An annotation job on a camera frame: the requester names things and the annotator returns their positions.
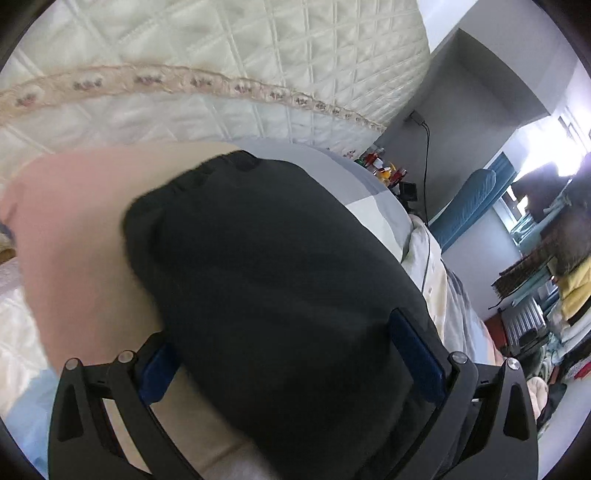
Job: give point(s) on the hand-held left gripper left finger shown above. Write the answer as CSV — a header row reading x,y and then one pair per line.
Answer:
x,y
157,374

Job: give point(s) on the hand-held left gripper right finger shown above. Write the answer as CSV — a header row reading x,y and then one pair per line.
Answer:
x,y
418,355

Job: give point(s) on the black garment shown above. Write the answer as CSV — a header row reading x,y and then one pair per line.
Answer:
x,y
277,286

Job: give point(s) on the pile of clothes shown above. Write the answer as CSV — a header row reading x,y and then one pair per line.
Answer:
x,y
554,369

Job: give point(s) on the silver suitcase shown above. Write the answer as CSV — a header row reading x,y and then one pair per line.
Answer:
x,y
524,318

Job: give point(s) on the brown plaid coat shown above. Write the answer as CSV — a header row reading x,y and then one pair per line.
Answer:
x,y
521,277

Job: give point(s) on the patchwork quilt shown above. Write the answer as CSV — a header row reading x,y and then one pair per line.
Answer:
x,y
83,258

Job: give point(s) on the small black box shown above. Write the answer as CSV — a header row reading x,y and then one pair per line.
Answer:
x,y
408,191

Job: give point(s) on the yellow fleece jacket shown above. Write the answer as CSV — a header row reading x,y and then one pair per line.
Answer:
x,y
575,288

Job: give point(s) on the group of bedside bottles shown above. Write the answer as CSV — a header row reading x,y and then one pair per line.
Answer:
x,y
383,168

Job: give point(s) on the blue curtain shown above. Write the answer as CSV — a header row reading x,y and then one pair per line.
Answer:
x,y
505,173

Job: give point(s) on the black hanging jacket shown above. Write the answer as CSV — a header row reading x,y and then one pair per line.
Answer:
x,y
538,187

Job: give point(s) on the cream quilted headboard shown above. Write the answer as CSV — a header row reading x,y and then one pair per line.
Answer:
x,y
231,46

